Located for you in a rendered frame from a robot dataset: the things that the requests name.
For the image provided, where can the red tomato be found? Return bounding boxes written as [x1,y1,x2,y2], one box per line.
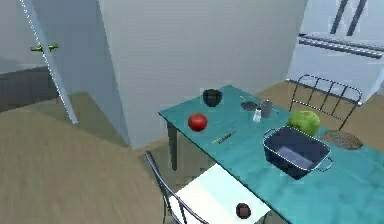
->
[187,113,208,133]

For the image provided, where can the black bowl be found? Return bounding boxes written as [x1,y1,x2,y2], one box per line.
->
[202,88,223,108]

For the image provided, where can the grey cup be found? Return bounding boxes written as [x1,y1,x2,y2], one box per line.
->
[260,99,275,119]

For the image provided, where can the teal dining table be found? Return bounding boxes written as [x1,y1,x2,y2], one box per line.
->
[157,84,384,224]

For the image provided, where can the white seat metal chair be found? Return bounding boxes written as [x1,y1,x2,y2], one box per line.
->
[144,150,273,224]

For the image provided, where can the green lettuce head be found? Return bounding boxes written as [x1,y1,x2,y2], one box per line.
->
[286,110,322,137]

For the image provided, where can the grey room door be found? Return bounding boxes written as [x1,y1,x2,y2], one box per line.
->
[18,0,79,125]

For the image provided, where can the brown round trivet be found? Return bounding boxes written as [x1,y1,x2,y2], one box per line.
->
[322,130,364,151]

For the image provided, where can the white fridge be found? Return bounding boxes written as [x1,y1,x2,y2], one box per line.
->
[287,0,384,103]

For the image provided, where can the yellow handled knife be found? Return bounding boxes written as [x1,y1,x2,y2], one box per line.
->
[211,129,238,145]

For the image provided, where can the black wire chair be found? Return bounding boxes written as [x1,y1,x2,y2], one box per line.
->
[288,74,364,131]

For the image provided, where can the green door handle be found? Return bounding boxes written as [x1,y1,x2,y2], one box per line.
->
[30,43,59,54]

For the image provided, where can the black fridge handle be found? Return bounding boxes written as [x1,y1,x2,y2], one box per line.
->
[329,0,350,35]
[345,0,368,37]

